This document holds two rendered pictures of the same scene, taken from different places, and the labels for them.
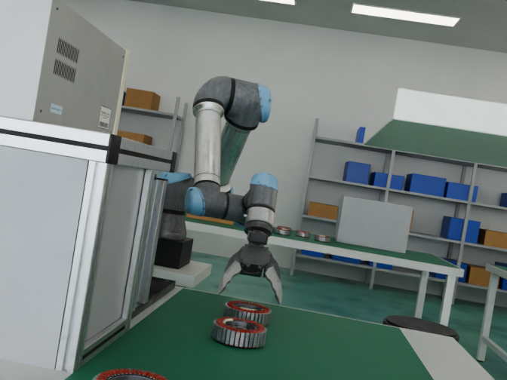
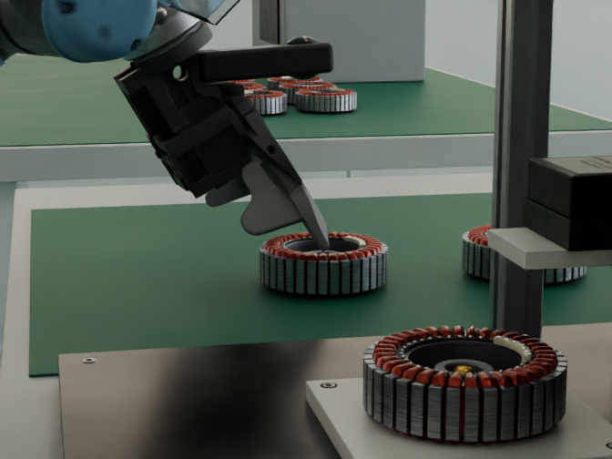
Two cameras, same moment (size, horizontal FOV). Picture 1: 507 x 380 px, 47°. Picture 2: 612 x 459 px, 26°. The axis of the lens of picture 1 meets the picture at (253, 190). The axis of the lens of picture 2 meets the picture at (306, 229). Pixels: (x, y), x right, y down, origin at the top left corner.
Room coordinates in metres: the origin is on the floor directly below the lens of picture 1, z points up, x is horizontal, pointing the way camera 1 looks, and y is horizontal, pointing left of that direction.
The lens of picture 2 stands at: (1.73, 1.04, 1.04)
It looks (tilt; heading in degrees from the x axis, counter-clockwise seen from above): 12 degrees down; 253
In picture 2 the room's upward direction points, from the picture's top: straight up
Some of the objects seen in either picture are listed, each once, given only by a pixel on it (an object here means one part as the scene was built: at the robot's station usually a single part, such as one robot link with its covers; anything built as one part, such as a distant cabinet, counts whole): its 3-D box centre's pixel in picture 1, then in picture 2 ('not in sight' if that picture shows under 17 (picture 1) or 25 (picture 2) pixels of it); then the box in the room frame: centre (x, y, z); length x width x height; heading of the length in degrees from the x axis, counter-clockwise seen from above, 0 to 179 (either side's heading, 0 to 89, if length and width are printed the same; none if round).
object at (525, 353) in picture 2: not in sight; (464, 381); (1.44, 0.39, 0.80); 0.11 x 0.11 x 0.04
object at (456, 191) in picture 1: (458, 191); not in sight; (7.46, -2.57, 1.38); 0.42 x 0.36 x 0.20; 173
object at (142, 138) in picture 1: (132, 139); not in sight; (7.86, 1.71, 1.37); 0.42 x 0.40 x 0.18; 85
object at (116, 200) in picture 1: (112, 256); not in sight; (1.03, 0.23, 0.91); 0.28 x 0.03 x 0.32; 175
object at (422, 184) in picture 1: (424, 185); not in sight; (7.49, -2.14, 1.40); 0.42 x 0.42 x 0.23; 85
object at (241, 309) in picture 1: (247, 313); (323, 262); (1.39, -0.03, 0.77); 0.11 x 0.11 x 0.04
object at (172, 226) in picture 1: (167, 222); not in sight; (2.07, 0.28, 0.89); 0.15 x 0.15 x 0.10
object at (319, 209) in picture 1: (322, 209); not in sight; (7.62, -0.93, 0.87); 0.40 x 0.36 x 0.17; 175
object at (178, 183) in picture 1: (174, 189); not in sight; (2.07, 0.27, 1.01); 0.13 x 0.12 x 0.14; 109
